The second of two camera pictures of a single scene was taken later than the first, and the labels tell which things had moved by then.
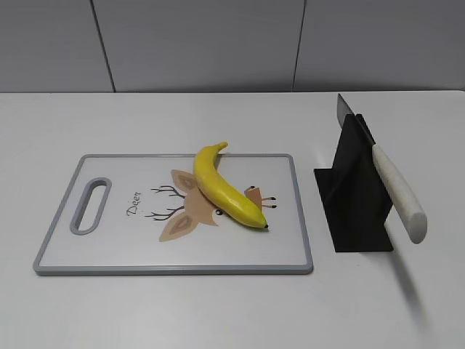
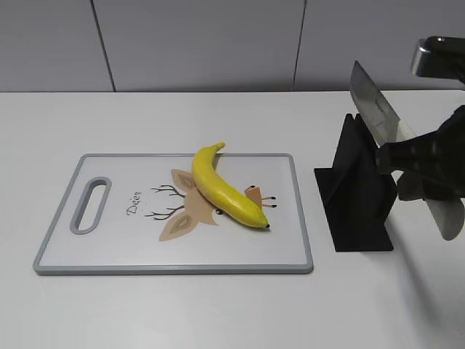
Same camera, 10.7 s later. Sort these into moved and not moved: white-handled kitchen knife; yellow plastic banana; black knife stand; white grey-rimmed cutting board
Moved: white-handled kitchen knife
Not moved: black knife stand; white grey-rimmed cutting board; yellow plastic banana
